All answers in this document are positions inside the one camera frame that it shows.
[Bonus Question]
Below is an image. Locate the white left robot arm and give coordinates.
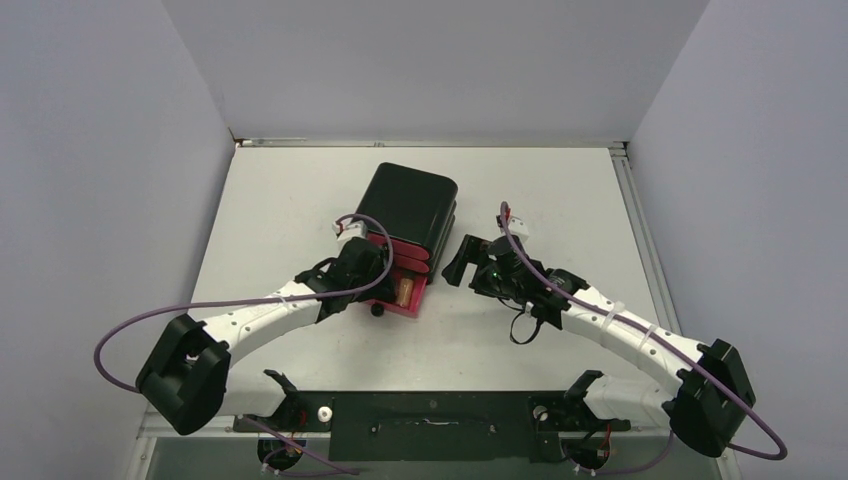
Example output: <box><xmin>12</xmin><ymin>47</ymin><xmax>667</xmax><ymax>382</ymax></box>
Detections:
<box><xmin>135</xmin><ymin>237</ymin><xmax>393</xmax><ymax>435</ymax></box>

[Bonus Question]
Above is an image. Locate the pink drawer with black knob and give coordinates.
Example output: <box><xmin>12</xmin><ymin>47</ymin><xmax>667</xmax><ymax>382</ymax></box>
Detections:
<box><xmin>367</xmin><ymin>233</ymin><xmax>431</xmax><ymax>262</ymax></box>

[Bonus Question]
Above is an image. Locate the tan foundation tube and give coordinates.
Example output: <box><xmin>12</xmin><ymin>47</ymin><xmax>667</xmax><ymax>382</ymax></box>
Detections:
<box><xmin>395</xmin><ymin>277</ymin><xmax>415</xmax><ymax>308</ymax></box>

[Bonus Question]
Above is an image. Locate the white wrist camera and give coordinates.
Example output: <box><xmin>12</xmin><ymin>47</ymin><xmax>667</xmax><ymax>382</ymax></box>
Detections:
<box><xmin>506</xmin><ymin>214</ymin><xmax>530</xmax><ymax>244</ymax></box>
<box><xmin>331</xmin><ymin>219</ymin><xmax>368</xmax><ymax>242</ymax></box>

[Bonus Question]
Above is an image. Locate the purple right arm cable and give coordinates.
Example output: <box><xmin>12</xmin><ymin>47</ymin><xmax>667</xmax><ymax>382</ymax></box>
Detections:
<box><xmin>498</xmin><ymin>201</ymin><xmax>790</xmax><ymax>477</ymax></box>

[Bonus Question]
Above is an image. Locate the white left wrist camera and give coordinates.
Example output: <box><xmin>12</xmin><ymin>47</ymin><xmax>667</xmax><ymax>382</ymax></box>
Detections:
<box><xmin>331</xmin><ymin>219</ymin><xmax>368</xmax><ymax>242</ymax></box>

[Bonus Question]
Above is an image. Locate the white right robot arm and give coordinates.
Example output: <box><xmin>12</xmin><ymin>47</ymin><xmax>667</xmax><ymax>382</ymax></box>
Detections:
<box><xmin>442</xmin><ymin>235</ymin><xmax>756</xmax><ymax>458</ymax></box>

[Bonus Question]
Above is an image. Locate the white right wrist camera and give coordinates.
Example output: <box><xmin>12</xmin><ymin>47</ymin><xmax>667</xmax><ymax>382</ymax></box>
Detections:
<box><xmin>506</xmin><ymin>214</ymin><xmax>530</xmax><ymax>244</ymax></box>

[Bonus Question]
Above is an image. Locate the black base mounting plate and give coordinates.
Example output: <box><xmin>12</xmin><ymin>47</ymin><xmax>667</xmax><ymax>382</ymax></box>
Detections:
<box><xmin>258</xmin><ymin>391</ymin><xmax>631</xmax><ymax>462</ymax></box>

